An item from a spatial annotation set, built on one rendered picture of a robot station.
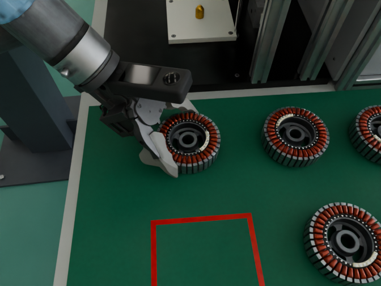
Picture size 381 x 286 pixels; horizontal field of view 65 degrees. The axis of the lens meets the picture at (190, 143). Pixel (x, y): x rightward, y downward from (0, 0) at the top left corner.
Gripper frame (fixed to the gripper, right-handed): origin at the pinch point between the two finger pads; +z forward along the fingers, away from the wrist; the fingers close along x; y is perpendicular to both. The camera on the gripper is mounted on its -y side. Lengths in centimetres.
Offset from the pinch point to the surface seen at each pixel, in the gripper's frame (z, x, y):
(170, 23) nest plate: -8.8, -28.4, 9.5
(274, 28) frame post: -3.8, -18.1, -15.0
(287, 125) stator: 10.3, -8.7, -12.4
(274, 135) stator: 6.9, -4.1, -12.0
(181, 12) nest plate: -7.9, -33.0, 8.6
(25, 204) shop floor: 16, 4, 104
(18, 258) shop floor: 21, 24, 96
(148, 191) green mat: -1.6, 10.1, 4.4
